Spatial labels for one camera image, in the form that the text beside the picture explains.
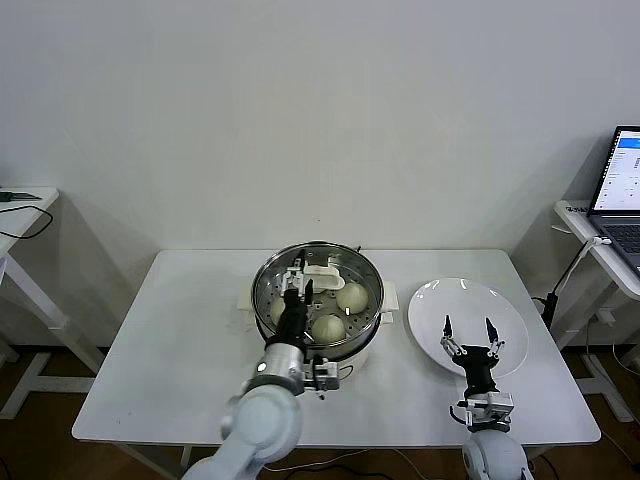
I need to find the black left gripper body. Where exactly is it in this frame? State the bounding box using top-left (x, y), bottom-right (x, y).
top-left (273, 291), bottom-right (311, 347)

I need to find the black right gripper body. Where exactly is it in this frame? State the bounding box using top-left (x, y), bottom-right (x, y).
top-left (451, 345), bottom-right (502, 397)

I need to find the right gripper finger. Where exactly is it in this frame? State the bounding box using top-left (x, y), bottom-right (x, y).
top-left (486, 316), bottom-right (506, 359)
top-left (439, 314), bottom-right (467, 358)

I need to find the perforated steel steamer basket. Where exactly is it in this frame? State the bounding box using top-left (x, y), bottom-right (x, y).
top-left (251, 242), bottom-right (385, 359)

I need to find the white round plate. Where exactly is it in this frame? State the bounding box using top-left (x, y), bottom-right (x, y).
top-left (407, 277), bottom-right (530, 381)

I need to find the white electric cooking pot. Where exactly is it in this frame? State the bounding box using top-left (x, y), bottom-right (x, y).
top-left (237, 279), bottom-right (400, 390)

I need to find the white side table with laptop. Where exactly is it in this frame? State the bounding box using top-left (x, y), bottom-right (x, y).
top-left (552, 199), bottom-right (640, 422)

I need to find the open grey laptop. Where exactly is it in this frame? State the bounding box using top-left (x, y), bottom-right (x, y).
top-left (587, 126), bottom-right (640, 281)

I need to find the flat green black device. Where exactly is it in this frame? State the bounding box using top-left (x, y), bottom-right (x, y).
top-left (0, 189), bottom-right (44, 203)

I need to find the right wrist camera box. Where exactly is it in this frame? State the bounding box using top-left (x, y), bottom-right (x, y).
top-left (487, 393), bottom-right (515, 427)

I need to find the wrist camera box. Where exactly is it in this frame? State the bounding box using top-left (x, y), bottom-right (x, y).
top-left (312, 357), bottom-right (351, 399)
top-left (487, 393), bottom-right (515, 427)

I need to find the black stand with cable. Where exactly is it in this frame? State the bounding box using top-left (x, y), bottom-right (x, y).
top-left (530, 241), bottom-right (591, 329)

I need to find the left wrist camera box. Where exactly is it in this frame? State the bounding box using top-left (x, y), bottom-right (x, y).
top-left (312, 357), bottom-right (351, 399)

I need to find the thin black cable loop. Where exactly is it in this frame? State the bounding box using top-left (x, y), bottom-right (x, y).
top-left (0, 204), bottom-right (55, 240)

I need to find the white side table with cable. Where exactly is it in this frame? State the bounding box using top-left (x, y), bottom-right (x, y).
top-left (0, 187), bottom-right (106, 421)

